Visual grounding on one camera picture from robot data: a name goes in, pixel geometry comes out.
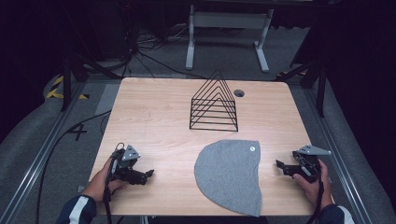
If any grey metal table frame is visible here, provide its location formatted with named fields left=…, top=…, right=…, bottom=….
left=184, top=4, right=275, bottom=74

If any black metal stand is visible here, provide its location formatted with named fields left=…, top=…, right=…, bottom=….
left=60, top=46, right=122, bottom=112
left=274, top=60, right=328, bottom=119

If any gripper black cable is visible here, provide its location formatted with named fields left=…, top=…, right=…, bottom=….
left=102, top=142, right=126, bottom=224
left=303, top=152, right=325, bottom=224

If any grey beanie hat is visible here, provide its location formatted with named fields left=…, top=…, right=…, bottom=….
left=193, top=138, right=263, bottom=218

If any person's right hand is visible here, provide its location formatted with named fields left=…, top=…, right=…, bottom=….
left=292, top=159, right=334, bottom=210

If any aluminium floor rail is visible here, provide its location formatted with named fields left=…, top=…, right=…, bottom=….
left=0, top=81, right=88, bottom=224
left=303, top=88, right=375, bottom=224

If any yellow black floor tape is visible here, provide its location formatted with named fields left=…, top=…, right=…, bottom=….
left=45, top=75, right=91, bottom=101

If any bundle of floor cables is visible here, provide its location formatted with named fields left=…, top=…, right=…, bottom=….
left=120, top=24, right=206, bottom=80

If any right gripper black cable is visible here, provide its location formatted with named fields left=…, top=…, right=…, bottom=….
left=303, top=152, right=325, bottom=224

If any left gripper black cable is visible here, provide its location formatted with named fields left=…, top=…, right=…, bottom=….
left=102, top=142, right=126, bottom=224

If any black floor cable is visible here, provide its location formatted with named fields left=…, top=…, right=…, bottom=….
left=35, top=109, right=112, bottom=224

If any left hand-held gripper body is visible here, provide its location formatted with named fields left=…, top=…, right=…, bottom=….
left=108, top=144, right=148, bottom=187

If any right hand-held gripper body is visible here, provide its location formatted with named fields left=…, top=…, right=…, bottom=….
left=282, top=143, right=332, bottom=184

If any person's left hand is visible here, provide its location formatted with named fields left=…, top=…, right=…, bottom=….
left=81, top=156, right=129, bottom=203

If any black wire triangle rack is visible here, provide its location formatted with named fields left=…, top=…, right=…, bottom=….
left=189, top=69, right=240, bottom=133

